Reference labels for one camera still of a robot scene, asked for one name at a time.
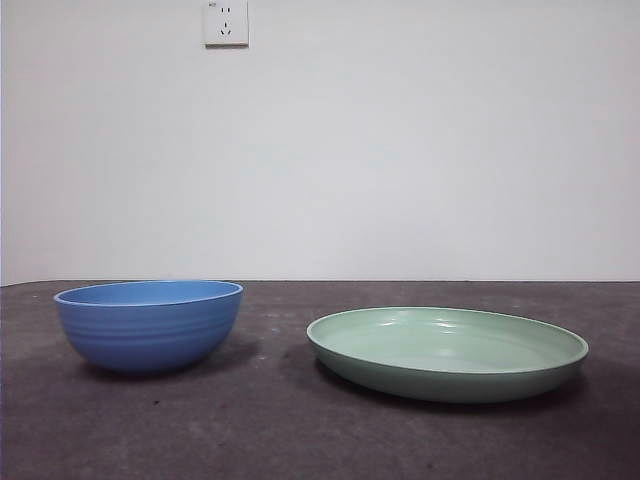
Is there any green round plate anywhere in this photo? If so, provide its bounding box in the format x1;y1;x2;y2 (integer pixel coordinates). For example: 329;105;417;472
305;305;590;404

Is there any blue ribbed bowl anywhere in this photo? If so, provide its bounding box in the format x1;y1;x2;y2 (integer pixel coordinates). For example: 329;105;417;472
53;280;245;374

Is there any white wall socket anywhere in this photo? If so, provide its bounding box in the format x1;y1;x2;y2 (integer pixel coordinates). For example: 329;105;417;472
203;0;250;49

